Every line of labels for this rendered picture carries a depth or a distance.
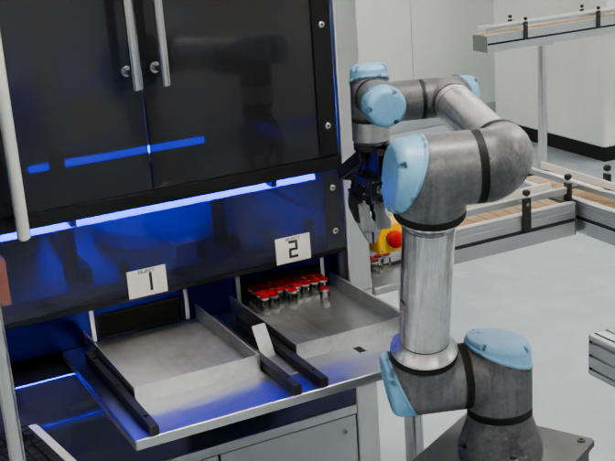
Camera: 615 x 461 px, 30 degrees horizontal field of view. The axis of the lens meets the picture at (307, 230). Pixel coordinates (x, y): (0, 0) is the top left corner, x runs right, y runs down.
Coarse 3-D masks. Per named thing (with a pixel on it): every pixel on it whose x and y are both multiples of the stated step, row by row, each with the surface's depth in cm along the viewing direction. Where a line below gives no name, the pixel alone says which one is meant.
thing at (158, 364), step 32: (192, 320) 254; (96, 352) 236; (128, 352) 239; (160, 352) 238; (192, 352) 237; (224, 352) 236; (256, 352) 227; (128, 384) 218; (160, 384) 217; (192, 384) 220
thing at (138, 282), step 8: (128, 272) 237; (136, 272) 238; (144, 272) 238; (152, 272) 239; (160, 272) 240; (128, 280) 237; (136, 280) 238; (144, 280) 239; (160, 280) 241; (128, 288) 238; (136, 288) 239; (144, 288) 239; (160, 288) 241; (136, 296) 239
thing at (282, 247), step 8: (280, 240) 251; (288, 240) 252; (304, 240) 254; (280, 248) 252; (288, 248) 253; (304, 248) 255; (280, 256) 252; (288, 256) 253; (304, 256) 255; (280, 264) 253
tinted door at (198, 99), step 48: (144, 0) 226; (192, 0) 230; (240, 0) 235; (288, 0) 240; (144, 48) 228; (192, 48) 233; (240, 48) 237; (288, 48) 242; (144, 96) 230; (192, 96) 235; (240, 96) 240; (288, 96) 245; (192, 144) 238; (240, 144) 243; (288, 144) 248
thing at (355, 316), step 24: (336, 288) 267; (360, 288) 257; (240, 312) 254; (288, 312) 255; (312, 312) 254; (336, 312) 253; (360, 312) 252; (384, 312) 248; (288, 336) 242; (312, 336) 241; (336, 336) 233; (360, 336) 235; (384, 336) 238
